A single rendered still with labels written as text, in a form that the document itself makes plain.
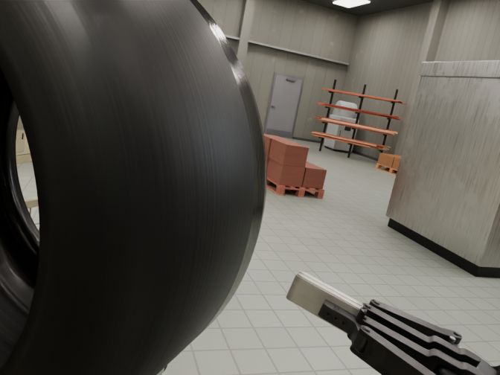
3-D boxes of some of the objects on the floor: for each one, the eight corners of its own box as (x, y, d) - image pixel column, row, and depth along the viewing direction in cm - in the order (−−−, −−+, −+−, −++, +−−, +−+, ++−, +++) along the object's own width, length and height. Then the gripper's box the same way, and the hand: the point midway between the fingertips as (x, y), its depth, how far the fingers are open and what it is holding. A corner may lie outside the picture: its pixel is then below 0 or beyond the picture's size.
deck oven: (569, 283, 444) (643, 86, 400) (475, 280, 402) (546, 59, 359) (457, 230, 590) (501, 81, 546) (379, 223, 548) (422, 62, 505)
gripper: (547, 351, 41) (323, 236, 48) (591, 444, 29) (285, 273, 36) (507, 409, 43) (297, 291, 50) (533, 518, 31) (254, 342, 39)
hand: (324, 300), depth 42 cm, fingers closed
